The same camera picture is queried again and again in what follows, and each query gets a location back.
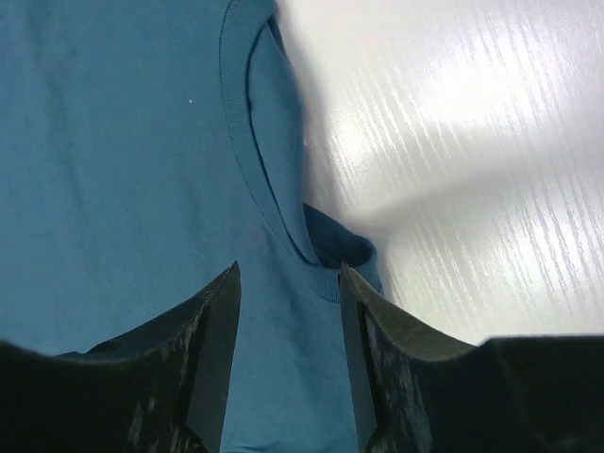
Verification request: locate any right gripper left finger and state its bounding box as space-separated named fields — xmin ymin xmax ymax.
xmin=1 ymin=265 xmax=241 ymax=452

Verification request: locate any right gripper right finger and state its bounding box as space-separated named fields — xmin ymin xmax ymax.
xmin=339 ymin=266 xmax=603 ymax=452

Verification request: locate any teal blue t shirt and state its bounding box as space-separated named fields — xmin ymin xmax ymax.
xmin=1 ymin=1 xmax=379 ymax=452

